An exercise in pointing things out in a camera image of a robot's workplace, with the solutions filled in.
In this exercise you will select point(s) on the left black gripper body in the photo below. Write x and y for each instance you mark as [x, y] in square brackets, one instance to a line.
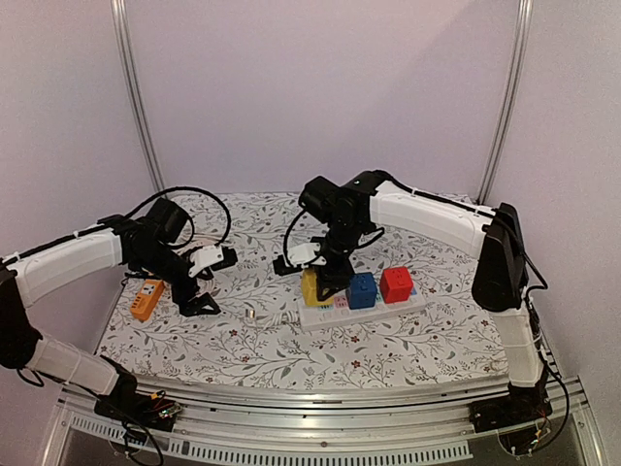
[180, 293]

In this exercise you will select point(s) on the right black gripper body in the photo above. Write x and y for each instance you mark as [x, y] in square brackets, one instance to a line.
[333, 268]

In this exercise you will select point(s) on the yellow cube socket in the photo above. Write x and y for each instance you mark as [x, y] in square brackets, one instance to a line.
[309, 290]

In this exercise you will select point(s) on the blue cube socket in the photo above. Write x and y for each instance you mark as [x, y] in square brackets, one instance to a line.
[362, 291]

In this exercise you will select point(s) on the white multicolour power strip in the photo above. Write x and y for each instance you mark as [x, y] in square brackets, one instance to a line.
[338, 313]

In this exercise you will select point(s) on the orange power strip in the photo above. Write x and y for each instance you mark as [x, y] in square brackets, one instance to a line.
[147, 299]

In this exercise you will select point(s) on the red cube socket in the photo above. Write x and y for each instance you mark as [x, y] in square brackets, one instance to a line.
[395, 285]

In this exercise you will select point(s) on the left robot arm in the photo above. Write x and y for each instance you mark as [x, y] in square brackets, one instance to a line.
[148, 243]

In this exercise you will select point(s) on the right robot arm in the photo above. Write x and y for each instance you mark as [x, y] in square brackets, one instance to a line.
[491, 236]

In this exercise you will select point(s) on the pink round power strip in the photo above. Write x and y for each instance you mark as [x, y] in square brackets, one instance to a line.
[202, 240]

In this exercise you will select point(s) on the floral table mat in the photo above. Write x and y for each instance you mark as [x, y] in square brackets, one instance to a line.
[452, 340]

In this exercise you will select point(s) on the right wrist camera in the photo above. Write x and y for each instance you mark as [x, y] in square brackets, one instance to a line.
[298, 258]

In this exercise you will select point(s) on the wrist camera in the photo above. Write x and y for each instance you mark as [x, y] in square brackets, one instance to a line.
[298, 258]
[212, 258]

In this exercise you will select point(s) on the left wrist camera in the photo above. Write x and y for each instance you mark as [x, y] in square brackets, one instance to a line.
[212, 258]

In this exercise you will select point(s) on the front aluminium rail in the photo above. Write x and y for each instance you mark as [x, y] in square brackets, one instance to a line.
[429, 424]

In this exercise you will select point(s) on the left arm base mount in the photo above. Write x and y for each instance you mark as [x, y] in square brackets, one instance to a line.
[125, 404]

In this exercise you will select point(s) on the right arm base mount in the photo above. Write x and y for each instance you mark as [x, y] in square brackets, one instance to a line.
[520, 419]

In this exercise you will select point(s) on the left aluminium frame post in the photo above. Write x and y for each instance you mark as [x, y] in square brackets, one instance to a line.
[135, 97]

